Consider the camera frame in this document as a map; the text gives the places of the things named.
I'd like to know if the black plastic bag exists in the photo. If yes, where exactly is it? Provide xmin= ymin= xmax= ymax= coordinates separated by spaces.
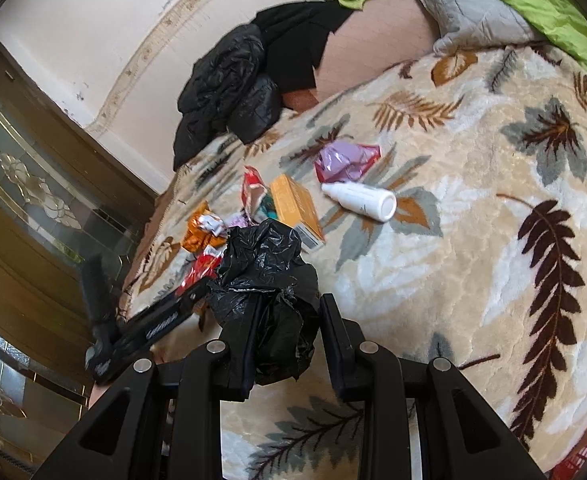
xmin=207 ymin=219 xmax=323 ymax=387

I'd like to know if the red snack wrapper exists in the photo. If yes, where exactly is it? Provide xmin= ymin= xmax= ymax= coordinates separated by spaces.
xmin=176 ymin=247 xmax=227 ymax=302

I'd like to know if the wooden glass panel door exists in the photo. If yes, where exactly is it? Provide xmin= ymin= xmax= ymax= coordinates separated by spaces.
xmin=0 ymin=27 xmax=160 ymax=463

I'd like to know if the white plastic bottle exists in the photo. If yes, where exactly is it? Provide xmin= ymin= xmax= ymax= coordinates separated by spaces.
xmin=321 ymin=181 xmax=398 ymax=223

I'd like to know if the leaf printed blanket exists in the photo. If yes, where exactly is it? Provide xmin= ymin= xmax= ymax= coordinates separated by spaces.
xmin=118 ymin=42 xmax=587 ymax=480

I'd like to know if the grey quilted pillow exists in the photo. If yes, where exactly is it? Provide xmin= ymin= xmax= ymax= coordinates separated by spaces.
xmin=406 ymin=0 xmax=549 ymax=58

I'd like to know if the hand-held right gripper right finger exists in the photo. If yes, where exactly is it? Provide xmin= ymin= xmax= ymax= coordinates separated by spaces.
xmin=318 ymin=293 xmax=547 ymax=480

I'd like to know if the purple and red wrapper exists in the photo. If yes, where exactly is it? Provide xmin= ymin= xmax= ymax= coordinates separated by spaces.
xmin=313 ymin=142 xmax=382 ymax=184

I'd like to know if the black cloth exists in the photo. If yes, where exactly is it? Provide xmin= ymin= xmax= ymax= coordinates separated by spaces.
xmin=250 ymin=1 xmax=362 ymax=109

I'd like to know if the orange foil wrapper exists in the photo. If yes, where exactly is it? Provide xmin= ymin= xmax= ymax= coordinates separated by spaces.
xmin=180 ymin=201 xmax=225 ymax=254

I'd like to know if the orange cardboard box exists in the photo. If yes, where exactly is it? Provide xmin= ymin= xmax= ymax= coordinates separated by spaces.
xmin=269 ymin=174 xmax=326 ymax=250

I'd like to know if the black puffer jacket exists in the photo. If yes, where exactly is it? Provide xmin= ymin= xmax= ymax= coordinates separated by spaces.
xmin=173 ymin=24 xmax=282 ymax=171

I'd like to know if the red plastic basket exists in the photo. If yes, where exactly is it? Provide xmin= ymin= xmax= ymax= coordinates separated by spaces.
xmin=548 ymin=435 xmax=587 ymax=480

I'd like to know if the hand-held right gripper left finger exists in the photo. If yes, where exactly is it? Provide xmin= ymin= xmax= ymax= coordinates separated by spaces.
xmin=30 ymin=302 xmax=263 ymax=480

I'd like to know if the purple foil wrapper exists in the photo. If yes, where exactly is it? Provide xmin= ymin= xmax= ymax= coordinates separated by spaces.
xmin=224 ymin=210 xmax=254 ymax=231

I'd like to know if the red and white wrapper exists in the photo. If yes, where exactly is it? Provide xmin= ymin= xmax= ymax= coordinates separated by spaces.
xmin=242 ymin=165 xmax=270 ymax=218

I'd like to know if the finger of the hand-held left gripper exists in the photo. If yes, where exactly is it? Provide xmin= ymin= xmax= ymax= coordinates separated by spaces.
xmin=107 ymin=279 xmax=215 ymax=378

